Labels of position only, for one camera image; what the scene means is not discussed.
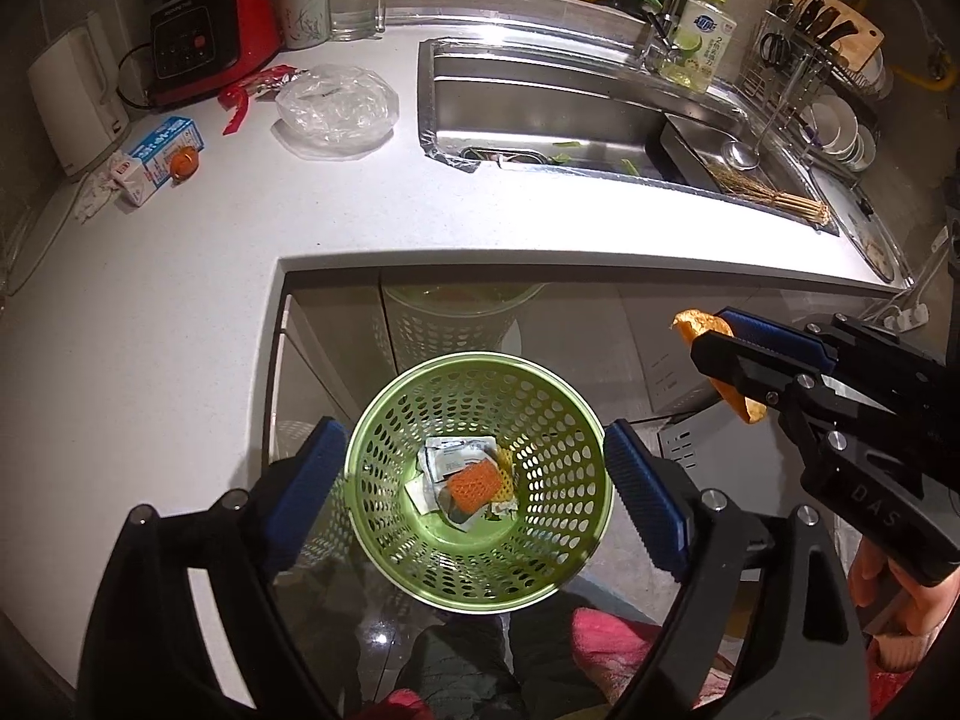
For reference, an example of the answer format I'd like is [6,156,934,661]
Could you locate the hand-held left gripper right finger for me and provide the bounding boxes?
[604,420,871,720]

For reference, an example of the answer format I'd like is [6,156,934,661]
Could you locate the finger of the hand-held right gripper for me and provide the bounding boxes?
[714,306,946,391]
[690,332,863,481]

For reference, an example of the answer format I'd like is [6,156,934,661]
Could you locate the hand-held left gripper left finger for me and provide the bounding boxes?
[79,416,347,720]

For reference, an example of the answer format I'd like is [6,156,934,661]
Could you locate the bread slice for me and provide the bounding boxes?
[671,307,770,427]

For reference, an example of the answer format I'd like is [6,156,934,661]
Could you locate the green perforated basket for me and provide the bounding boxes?
[343,351,614,610]

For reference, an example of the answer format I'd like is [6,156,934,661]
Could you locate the yellow foam fruit net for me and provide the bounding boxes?
[491,450,522,503]

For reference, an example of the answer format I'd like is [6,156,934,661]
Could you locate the white blue sachet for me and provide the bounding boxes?
[405,435,500,518]

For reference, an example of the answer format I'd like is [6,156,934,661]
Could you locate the orange foam fruit net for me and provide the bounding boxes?
[446,461,502,515]

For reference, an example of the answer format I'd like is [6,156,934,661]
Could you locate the white tissue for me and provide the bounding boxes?
[73,154,125,224]

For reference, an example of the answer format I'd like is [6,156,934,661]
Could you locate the blue white milk carton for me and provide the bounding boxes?
[112,116,205,209]

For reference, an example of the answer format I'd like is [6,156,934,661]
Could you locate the clear plastic bag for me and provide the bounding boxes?
[274,64,400,151]

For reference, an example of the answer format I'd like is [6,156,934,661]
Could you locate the red wrapper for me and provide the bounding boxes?
[217,66,301,136]

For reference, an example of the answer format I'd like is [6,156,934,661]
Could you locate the person's right hand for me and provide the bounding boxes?
[847,540,960,650]

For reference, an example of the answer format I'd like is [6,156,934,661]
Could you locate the bamboo pot brush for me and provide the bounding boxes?
[705,165,833,227]

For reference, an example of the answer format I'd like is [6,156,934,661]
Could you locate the white power strip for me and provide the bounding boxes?
[881,300,931,331]

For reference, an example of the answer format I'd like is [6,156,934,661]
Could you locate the pink fuzzy garment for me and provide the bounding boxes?
[571,606,743,706]

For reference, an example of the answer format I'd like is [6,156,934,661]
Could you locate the steel ladle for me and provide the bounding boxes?
[720,82,785,170]

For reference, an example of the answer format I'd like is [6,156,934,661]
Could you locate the steel sink tray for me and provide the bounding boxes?
[660,111,758,192]

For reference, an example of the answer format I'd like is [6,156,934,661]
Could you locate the stack of white bowls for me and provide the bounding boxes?
[799,94,878,170]

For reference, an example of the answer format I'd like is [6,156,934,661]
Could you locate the person's dark trousers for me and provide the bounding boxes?
[394,600,608,720]

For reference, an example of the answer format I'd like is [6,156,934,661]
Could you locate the stainless steel sink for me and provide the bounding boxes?
[418,37,916,290]

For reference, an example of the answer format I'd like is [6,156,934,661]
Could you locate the dish soap bottle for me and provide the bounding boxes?
[675,0,737,95]

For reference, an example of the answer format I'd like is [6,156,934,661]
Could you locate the small wooden cutting board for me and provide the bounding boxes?
[787,0,886,72]

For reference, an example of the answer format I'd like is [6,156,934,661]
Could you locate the white electric kettle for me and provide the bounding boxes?
[26,11,130,181]

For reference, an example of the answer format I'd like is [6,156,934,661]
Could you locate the red black blender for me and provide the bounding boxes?
[148,0,280,110]

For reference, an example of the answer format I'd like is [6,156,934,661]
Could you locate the white mug with plant print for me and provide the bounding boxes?
[277,0,331,51]

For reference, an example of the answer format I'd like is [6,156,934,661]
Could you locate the clear glass mug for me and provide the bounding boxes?
[326,0,387,42]

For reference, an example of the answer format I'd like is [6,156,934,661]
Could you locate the wire dish rack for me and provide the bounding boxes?
[739,7,893,173]

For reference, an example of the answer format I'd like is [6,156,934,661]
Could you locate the dark handled kitchen knife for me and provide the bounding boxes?
[795,0,856,42]

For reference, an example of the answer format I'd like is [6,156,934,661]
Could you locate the black power cable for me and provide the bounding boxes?
[116,41,162,110]

